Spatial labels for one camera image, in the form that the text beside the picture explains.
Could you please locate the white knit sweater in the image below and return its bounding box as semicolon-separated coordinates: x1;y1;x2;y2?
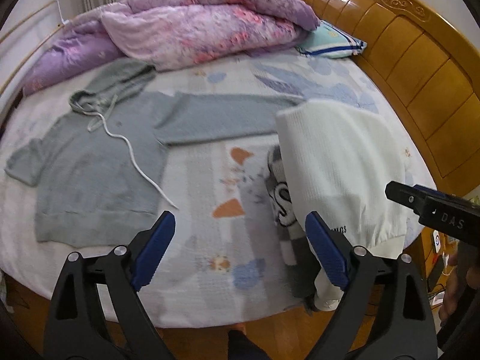
274;98;410;312

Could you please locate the right hand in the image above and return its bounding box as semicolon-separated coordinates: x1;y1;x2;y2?
439;251;461;327

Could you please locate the grey white printed garment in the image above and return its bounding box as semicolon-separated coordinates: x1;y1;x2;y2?
264;145;320;312

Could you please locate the grey hooded sweatshirt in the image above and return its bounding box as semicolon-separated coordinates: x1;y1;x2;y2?
5;58;303;248

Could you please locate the wooden headboard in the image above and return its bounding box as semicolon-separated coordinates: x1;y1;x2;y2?
304;0;479;197

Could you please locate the striped green blue pillow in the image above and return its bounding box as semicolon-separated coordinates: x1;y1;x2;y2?
296;20;368;59

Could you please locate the bamboo pole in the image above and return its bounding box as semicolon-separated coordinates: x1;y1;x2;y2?
0;0;61;43
1;24;64;94

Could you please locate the pink purple floral quilt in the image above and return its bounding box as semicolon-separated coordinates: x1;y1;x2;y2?
23;0;320;96

